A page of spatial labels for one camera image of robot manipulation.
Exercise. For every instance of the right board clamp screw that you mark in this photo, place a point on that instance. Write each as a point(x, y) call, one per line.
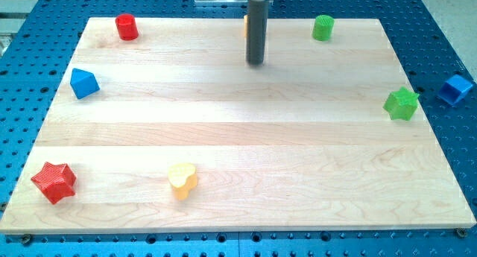
point(461, 233)

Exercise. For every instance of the blue triangular block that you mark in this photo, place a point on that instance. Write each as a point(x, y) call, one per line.
point(83, 83)

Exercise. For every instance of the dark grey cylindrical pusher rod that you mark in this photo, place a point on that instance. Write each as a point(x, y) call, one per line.
point(257, 18)

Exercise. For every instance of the red star block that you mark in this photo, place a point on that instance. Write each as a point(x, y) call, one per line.
point(55, 181)

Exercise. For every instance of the green cylinder block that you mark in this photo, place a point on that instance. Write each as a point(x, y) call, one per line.
point(322, 29)

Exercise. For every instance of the yellow block behind rod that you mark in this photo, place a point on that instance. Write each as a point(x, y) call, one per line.
point(245, 18)

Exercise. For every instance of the green star block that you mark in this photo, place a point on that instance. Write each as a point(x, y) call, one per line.
point(401, 104)

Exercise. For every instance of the light wooden board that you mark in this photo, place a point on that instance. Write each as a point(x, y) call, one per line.
point(299, 143)

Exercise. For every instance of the left board clamp screw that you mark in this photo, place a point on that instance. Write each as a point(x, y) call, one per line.
point(26, 239)

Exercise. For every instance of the blue cube block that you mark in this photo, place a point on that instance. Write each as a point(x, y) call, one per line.
point(454, 89)

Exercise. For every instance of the red cylinder block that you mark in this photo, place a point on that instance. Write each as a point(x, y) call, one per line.
point(126, 27)

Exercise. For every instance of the yellow heart block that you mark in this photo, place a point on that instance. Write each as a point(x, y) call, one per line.
point(182, 178)

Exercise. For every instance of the board clamp screw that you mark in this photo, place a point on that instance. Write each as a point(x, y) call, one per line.
point(461, 233)
point(26, 239)

